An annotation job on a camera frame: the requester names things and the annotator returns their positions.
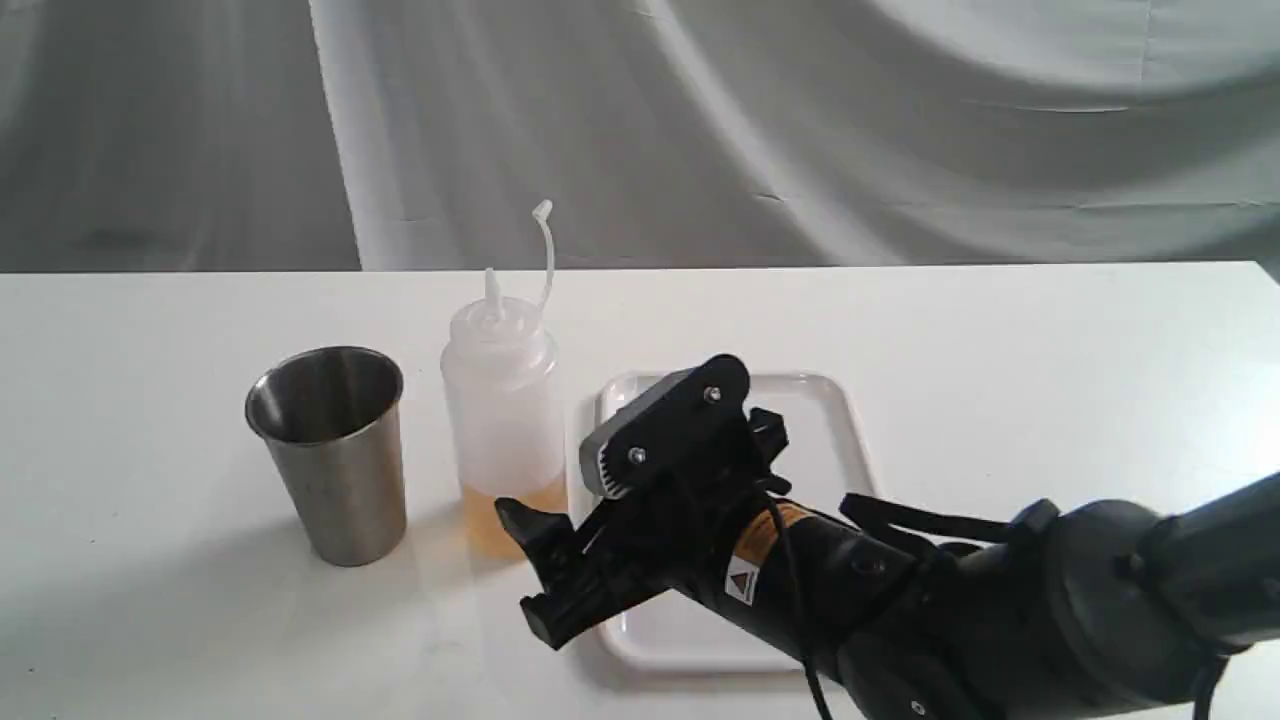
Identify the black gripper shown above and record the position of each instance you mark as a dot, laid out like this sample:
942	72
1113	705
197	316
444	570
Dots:
679	532

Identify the translucent squeeze bottle amber liquid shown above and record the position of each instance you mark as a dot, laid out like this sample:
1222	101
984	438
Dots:
504	400

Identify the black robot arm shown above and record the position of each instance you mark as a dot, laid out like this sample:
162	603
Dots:
1104	610

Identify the stainless steel cup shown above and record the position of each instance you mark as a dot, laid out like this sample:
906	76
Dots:
331	420

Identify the white rectangular plastic tray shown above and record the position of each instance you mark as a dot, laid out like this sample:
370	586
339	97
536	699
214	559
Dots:
824	461

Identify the grey fabric backdrop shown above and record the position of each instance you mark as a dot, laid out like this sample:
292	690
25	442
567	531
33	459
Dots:
258	136

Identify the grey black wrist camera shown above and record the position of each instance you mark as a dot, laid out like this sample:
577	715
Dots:
685	416

